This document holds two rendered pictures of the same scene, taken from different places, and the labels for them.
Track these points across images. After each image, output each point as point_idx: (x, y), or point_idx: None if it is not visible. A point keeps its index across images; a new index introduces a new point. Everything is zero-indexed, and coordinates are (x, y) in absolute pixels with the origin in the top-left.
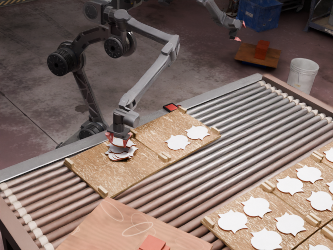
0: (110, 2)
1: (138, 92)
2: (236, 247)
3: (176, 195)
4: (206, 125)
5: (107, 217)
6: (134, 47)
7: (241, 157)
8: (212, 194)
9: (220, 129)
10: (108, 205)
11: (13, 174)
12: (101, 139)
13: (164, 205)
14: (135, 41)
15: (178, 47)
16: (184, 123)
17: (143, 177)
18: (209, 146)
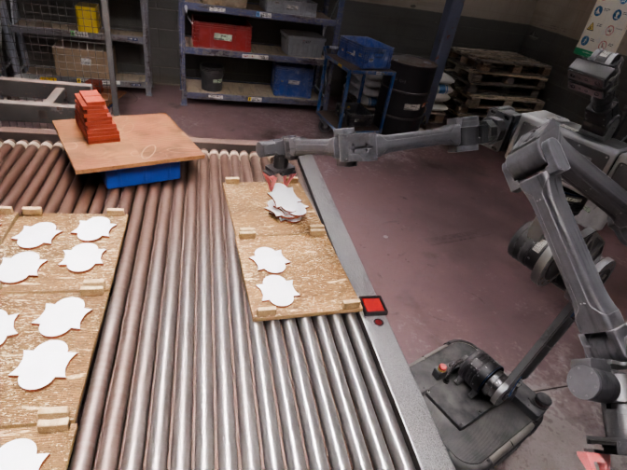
0: (509, 117)
1: (294, 140)
2: (65, 215)
3: (185, 226)
4: (300, 328)
5: (179, 146)
6: (534, 266)
7: (183, 314)
8: (154, 249)
9: (275, 334)
10: (193, 151)
11: (303, 163)
12: (327, 218)
13: (179, 210)
14: (542, 257)
15: (360, 155)
16: (313, 291)
17: (230, 210)
18: (246, 304)
